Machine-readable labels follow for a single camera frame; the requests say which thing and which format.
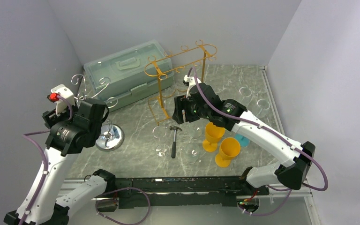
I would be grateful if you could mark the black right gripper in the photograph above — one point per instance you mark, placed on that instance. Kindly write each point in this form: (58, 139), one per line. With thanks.
(179, 105)

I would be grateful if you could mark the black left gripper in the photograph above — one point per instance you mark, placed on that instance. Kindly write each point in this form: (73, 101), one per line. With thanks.
(51, 116)

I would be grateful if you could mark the clear glass chrome rack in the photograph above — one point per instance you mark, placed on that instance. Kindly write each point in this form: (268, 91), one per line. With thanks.
(160, 134)
(195, 130)

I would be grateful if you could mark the orange wine glass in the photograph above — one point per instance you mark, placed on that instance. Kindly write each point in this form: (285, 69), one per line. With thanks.
(228, 150)
(213, 135)

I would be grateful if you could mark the clear wine glass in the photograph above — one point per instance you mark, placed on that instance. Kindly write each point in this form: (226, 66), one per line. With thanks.
(263, 108)
(246, 94)

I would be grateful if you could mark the blue wine glass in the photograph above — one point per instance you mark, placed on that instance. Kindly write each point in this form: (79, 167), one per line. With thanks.
(243, 141)

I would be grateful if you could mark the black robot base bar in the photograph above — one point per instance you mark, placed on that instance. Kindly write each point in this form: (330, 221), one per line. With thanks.
(181, 191)

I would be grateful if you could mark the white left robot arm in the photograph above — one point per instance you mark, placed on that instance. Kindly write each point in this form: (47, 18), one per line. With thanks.
(70, 131)

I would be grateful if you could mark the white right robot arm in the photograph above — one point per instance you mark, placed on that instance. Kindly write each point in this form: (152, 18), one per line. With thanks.
(293, 158)

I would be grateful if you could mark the chrome tree glass rack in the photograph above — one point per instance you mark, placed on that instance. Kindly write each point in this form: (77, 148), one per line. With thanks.
(112, 136)

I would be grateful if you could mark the clear plastic storage box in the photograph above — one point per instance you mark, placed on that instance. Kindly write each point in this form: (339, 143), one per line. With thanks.
(130, 75)

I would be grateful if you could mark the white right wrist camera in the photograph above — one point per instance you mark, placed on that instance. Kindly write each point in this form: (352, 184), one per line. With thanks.
(190, 82)

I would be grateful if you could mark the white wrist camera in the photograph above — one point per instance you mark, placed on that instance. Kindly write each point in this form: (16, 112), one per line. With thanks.
(190, 82)
(62, 97)

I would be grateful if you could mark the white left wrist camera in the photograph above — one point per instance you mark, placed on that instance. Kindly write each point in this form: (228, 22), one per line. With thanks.
(62, 97)

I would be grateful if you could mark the black handled hammer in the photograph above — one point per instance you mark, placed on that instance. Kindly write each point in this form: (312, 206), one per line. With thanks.
(175, 129)

